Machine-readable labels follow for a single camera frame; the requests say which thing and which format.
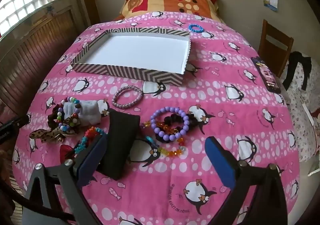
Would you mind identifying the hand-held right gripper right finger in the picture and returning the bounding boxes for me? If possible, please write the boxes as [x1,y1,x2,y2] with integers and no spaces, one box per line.
[204,136,288,225]

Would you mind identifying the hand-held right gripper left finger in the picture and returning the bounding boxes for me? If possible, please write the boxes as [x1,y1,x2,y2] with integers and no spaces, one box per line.
[22,136,108,225]

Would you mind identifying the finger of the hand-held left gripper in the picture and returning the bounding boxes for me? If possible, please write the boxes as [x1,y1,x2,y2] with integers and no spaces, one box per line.
[0,115,28,141]

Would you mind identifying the red fabric bow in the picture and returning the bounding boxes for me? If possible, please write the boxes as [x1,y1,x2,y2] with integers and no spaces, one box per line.
[59,144,83,163]

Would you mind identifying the leopard print bow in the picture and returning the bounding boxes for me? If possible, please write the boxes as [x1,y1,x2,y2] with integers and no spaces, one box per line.
[29,120,78,144]

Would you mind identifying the pale blue terry wristband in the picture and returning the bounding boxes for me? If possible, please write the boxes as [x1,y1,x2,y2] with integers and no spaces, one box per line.
[62,100,102,126]

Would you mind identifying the purple bead bracelet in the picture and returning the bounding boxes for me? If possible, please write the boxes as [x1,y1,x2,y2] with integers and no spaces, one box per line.
[149,107,191,141]

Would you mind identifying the orange yellow crystal bracelet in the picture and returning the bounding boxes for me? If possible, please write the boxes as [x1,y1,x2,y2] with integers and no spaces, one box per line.
[142,119,187,158]

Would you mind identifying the multicoloured bead bracelet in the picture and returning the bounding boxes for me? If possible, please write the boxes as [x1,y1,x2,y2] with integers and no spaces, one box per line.
[56,97,83,132]

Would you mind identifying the lilac woven bracelet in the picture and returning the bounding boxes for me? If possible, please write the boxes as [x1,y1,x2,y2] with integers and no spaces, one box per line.
[112,86,144,109]

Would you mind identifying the black scrunchie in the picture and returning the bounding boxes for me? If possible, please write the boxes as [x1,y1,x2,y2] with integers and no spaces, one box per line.
[155,113,195,144]

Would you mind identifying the striped cardboard box tray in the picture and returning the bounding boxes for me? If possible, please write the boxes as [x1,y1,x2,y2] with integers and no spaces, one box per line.
[70,28,192,87]

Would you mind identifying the pink penguin print blanket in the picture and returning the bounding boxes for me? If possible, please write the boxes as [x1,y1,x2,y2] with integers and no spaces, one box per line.
[11,12,300,225]

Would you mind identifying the floral bedding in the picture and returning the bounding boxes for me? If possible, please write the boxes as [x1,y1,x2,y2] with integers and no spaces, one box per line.
[279,52,320,163]

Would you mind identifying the black smartphone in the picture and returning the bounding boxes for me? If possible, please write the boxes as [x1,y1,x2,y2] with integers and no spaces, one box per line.
[251,56,282,94]

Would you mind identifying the black garment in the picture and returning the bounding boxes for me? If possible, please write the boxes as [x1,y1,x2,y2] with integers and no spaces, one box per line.
[285,51,312,91]

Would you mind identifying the wooden chair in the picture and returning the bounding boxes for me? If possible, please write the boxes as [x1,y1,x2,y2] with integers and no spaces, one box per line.
[257,19,294,78]

